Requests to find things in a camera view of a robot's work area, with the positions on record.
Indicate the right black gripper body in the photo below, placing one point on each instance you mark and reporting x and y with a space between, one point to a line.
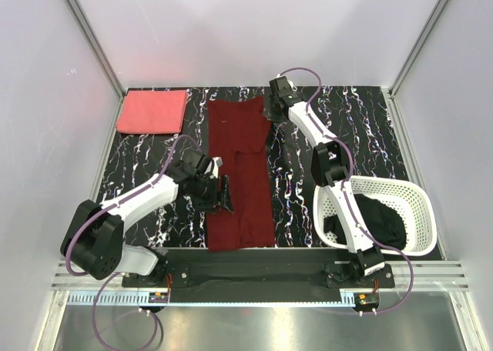
271 114

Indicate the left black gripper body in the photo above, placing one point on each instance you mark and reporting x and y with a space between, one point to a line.
206 193

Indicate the dark red t shirt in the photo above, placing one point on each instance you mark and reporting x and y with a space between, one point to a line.
237 134

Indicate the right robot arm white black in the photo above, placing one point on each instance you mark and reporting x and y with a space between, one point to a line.
331 169

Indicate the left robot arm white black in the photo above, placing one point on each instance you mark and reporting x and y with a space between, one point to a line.
95 244

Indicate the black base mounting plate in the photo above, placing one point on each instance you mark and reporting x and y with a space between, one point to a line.
264 274

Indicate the folded pink t shirt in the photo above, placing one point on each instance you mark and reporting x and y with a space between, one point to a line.
152 112

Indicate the black garment in basket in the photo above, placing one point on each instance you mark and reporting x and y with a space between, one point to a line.
383 223

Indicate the white plastic laundry basket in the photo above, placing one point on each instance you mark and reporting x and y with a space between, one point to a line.
407 199

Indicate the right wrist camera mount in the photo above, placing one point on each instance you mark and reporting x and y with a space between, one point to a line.
281 87

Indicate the right aluminium frame post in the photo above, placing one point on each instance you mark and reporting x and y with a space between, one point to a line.
429 26

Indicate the aluminium frame post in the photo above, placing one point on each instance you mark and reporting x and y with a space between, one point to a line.
429 26
89 35

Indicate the left aluminium frame post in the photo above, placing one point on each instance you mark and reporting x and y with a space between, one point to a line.
89 35

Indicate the white slotted cable duct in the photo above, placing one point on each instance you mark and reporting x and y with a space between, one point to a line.
158 299

